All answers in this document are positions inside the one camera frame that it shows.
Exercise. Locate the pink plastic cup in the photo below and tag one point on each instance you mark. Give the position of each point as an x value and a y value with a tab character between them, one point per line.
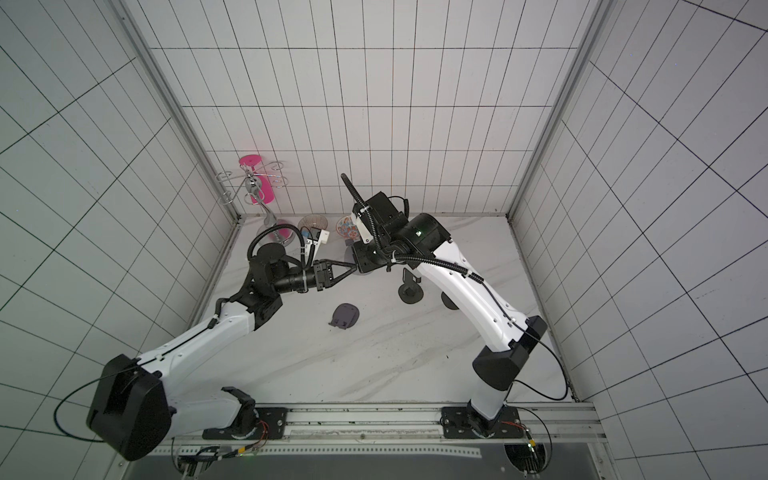
258	186

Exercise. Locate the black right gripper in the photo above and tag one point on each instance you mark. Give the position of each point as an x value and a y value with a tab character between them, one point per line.
369	215

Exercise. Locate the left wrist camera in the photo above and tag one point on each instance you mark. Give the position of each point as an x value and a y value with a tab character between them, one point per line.
314	238

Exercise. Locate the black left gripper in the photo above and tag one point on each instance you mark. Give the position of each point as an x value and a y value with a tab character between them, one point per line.
325	274

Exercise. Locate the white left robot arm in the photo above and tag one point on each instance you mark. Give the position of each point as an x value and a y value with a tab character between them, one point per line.
137	404

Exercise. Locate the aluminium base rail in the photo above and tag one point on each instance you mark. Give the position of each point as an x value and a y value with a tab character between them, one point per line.
453	429

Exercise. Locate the brown striped glass bowl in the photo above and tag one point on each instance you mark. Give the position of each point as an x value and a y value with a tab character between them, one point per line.
313	221

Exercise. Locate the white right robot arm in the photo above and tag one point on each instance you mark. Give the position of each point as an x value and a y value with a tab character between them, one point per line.
389	237

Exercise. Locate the chrome cup holder stand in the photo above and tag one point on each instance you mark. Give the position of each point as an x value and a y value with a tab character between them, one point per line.
233	184

